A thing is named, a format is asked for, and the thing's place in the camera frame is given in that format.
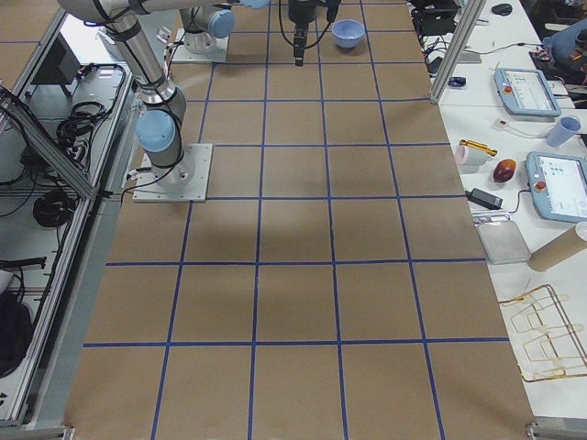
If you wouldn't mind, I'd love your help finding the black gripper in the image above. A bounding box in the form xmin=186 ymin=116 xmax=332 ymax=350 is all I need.
xmin=287 ymin=0 xmax=340 ymax=67

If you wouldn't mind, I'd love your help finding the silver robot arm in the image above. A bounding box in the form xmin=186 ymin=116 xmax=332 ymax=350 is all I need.
xmin=60 ymin=1 xmax=269 ymax=187
xmin=179 ymin=0 xmax=270 ymax=54

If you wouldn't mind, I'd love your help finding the blue bowl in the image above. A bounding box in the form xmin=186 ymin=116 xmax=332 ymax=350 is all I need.
xmin=332 ymin=19 xmax=366 ymax=50

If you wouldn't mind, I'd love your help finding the pink cup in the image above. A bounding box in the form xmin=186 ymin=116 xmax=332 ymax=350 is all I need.
xmin=454 ymin=145 xmax=492 ymax=167

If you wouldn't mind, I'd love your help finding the gold metal cylinder tool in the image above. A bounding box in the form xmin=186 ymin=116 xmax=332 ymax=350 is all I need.
xmin=460 ymin=139 xmax=498 ymax=157

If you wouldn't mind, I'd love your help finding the upper teach pendant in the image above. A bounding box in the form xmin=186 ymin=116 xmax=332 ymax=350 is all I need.
xmin=493 ymin=68 xmax=561 ymax=117

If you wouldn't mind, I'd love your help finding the teach pendant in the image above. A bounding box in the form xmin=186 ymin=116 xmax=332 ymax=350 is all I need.
xmin=526 ymin=151 xmax=586 ymax=223
xmin=493 ymin=68 xmax=561 ymax=117

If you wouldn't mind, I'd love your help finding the black power adapter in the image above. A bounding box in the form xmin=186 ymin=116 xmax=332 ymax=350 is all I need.
xmin=465 ymin=188 xmax=503 ymax=210

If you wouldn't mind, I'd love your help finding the light blue plastic cup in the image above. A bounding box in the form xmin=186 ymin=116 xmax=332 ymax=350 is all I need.
xmin=546 ymin=115 xmax=581 ymax=148

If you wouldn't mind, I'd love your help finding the clear plastic tray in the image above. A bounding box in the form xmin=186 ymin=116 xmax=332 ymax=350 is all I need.
xmin=472 ymin=210 xmax=530 ymax=265

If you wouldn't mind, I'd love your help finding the lower teach pendant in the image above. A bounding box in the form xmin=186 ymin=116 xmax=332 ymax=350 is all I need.
xmin=526 ymin=151 xmax=586 ymax=223

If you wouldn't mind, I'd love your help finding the cardboard tube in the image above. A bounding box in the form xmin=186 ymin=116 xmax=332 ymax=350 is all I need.
xmin=527 ymin=222 xmax=586 ymax=271

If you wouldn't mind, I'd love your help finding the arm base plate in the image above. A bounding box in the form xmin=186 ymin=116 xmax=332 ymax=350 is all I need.
xmin=172 ymin=28 xmax=229 ymax=64
xmin=132 ymin=143 xmax=213 ymax=203

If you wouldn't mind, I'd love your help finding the aluminium frame post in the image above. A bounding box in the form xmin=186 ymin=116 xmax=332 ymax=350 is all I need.
xmin=429 ymin=0 xmax=486 ymax=104

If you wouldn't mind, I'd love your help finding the gold wire rack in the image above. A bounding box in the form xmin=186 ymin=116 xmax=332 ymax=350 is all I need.
xmin=499 ymin=284 xmax=586 ymax=383

